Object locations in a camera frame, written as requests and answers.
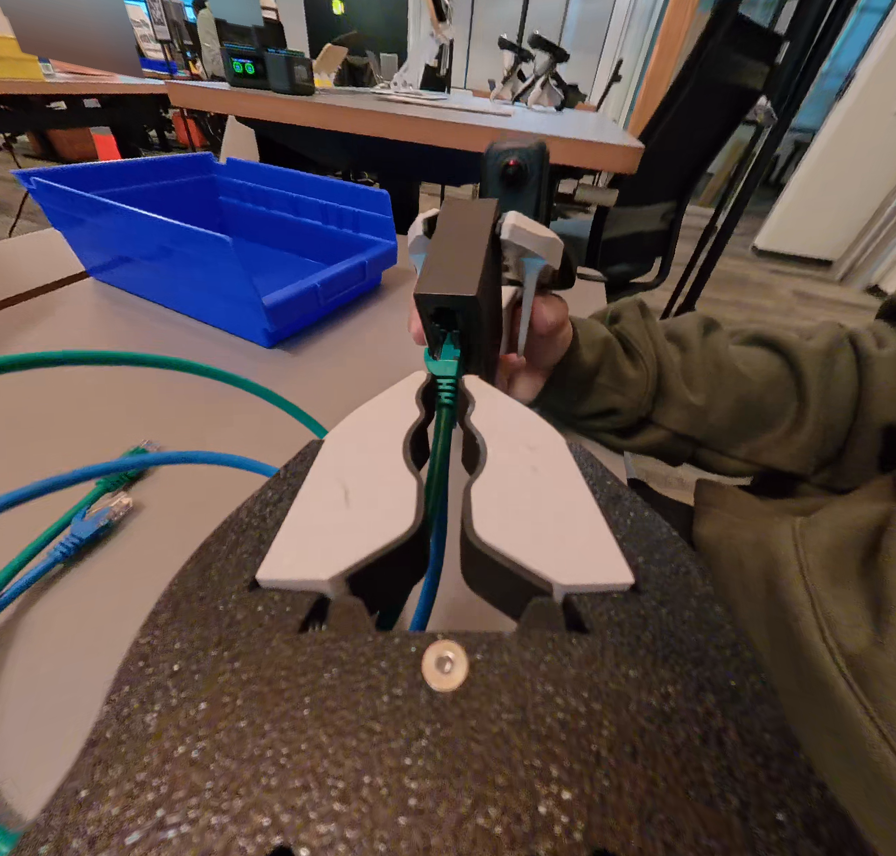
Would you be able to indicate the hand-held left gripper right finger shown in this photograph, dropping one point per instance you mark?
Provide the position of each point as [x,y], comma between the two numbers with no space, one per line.
[546,513]

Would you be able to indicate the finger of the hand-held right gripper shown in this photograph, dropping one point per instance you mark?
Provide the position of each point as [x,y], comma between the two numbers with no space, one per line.
[421,230]
[532,237]

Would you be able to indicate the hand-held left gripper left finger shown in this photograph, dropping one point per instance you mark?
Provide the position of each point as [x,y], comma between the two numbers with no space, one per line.
[350,499]

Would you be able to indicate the black network switch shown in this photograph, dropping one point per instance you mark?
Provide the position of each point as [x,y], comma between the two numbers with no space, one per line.
[462,268]

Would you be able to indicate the person's right hand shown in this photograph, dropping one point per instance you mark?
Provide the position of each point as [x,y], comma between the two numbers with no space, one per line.
[549,338]

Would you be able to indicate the grey wood-edged table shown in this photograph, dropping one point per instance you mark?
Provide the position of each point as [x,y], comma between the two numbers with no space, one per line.
[490,128]
[70,86]

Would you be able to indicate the spare gripper on table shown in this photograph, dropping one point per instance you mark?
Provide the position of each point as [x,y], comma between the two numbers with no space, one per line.
[514,48]
[549,48]

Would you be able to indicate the black office chair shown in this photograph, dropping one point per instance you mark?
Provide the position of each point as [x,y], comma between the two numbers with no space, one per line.
[686,156]

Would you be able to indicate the plain black device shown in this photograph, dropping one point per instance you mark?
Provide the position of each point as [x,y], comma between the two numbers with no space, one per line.
[290,72]

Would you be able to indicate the large black monitor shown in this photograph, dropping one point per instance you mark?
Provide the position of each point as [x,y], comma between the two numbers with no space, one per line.
[371,16]

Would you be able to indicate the black device with green display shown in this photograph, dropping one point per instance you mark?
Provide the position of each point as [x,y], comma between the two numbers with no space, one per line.
[245,69]

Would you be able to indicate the blue plastic bin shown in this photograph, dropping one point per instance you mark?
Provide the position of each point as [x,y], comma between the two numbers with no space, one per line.
[175,240]

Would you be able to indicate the person's olive hoodie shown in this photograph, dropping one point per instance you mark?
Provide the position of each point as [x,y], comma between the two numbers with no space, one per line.
[805,625]

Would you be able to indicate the yellow plastic bin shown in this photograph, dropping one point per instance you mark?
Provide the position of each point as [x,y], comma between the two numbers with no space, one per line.
[17,58]

